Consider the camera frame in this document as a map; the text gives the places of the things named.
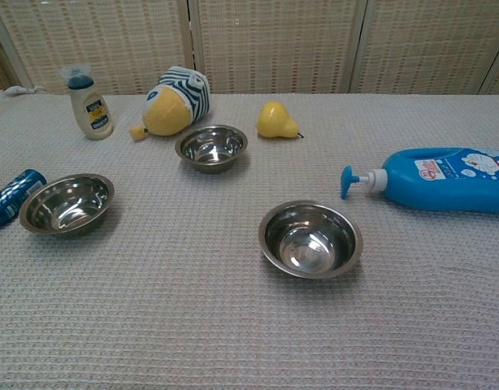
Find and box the stainless steel bowl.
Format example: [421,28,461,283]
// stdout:
[18,173,115,239]
[258,200,364,280]
[174,123,249,175]

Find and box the yellow pear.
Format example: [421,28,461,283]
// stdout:
[256,100,306,140]

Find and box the yellow plush with striped hat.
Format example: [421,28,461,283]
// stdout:
[129,65,212,142]

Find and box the beige woven tablecloth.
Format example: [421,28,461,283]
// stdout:
[0,84,499,390]

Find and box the bamboo folding screen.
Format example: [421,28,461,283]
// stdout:
[0,0,499,107]

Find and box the cream bottle with blue cap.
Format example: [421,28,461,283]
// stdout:
[61,63,115,141]

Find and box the blue pump detergent bottle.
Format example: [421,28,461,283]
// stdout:
[340,146,499,215]

